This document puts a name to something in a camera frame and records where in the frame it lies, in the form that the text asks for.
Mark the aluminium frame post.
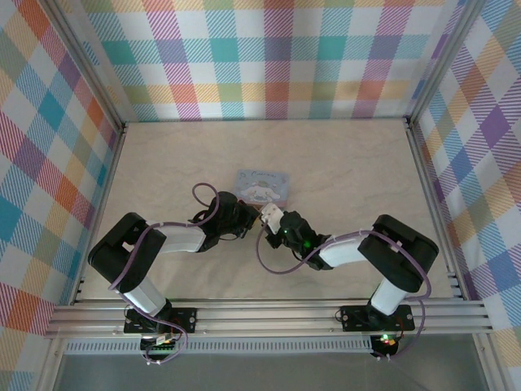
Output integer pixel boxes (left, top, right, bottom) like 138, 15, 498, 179
47, 0, 128, 134
405, 0, 485, 123

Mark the aluminium table side rail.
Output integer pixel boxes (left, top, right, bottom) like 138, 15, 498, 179
403, 116, 465, 305
72, 121, 129, 305

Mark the light blue cartoon box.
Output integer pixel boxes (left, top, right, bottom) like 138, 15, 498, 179
234, 169, 292, 207

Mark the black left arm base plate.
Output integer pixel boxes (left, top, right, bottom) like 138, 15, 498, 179
124, 307, 199, 336

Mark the controller board with lit LEDs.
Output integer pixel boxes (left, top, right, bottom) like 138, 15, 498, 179
373, 332, 399, 348

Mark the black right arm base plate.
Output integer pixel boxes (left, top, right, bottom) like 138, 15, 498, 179
339, 304, 416, 332

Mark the green terminal controller board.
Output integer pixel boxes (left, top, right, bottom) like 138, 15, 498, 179
140, 334, 180, 354

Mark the white slotted cable duct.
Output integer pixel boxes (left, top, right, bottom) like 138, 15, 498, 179
64, 336, 374, 356

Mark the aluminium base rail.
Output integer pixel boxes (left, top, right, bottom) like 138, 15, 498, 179
43, 297, 489, 339

